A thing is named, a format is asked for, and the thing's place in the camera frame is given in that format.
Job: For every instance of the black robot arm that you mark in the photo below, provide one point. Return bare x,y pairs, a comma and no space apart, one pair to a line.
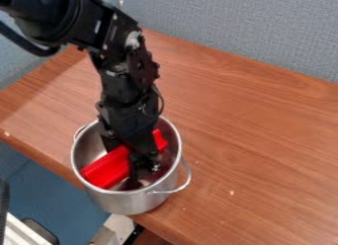
99,28

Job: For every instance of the white bracket under table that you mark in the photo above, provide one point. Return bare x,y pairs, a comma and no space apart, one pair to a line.
114,231

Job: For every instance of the metal pot with handles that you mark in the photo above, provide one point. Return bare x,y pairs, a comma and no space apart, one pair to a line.
136,201

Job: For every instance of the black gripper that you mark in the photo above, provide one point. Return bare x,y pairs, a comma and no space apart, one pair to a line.
128,125

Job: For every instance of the white ribbed appliance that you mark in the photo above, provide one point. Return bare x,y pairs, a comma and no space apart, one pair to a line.
24,232

